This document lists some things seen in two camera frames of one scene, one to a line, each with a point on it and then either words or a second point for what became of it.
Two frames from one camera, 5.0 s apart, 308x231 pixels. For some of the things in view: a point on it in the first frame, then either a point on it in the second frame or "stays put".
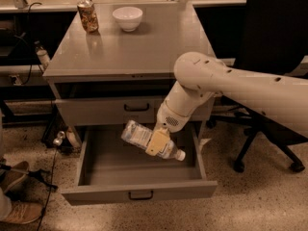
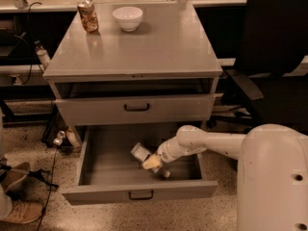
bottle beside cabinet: x=42 y=56 stays put
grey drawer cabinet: x=114 y=63 stays put
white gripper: x=167 y=118 to x=166 y=153
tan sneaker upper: x=13 y=175 stays put
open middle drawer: x=112 y=168 stays put
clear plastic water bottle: x=139 y=135 to x=142 y=152
